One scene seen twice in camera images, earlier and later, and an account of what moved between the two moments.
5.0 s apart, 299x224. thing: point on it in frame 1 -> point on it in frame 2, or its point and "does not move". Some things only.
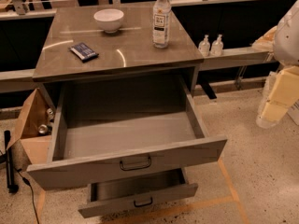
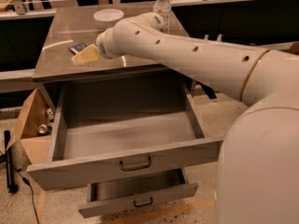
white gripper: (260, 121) -> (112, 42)
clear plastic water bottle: (162, 18) does not move
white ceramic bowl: (109, 19) does not move
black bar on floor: (13, 189) does not move
